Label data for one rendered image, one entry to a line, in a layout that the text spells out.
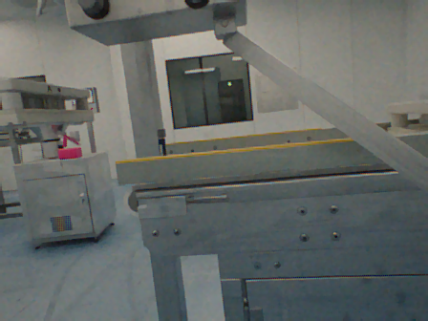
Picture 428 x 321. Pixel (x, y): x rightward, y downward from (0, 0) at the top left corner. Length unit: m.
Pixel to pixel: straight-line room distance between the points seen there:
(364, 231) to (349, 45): 5.62
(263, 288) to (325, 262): 0.10
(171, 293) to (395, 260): 0.51
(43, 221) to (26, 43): 3.86
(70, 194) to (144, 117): 2.28
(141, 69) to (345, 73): 5.34
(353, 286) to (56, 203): 2.72
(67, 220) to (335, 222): 2.76
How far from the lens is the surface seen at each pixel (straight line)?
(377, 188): 0.46
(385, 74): 6.21
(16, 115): 0.57
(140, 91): 0.75
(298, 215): 0.45
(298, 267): 0.52
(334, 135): 0.72
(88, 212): 2.97
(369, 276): 0.56
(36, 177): 3.08
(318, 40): 5.88
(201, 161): 0.43
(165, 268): 0.82
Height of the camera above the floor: 0.97
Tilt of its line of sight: 7 degrees down
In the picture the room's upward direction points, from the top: 6 degrees counter-clockwise
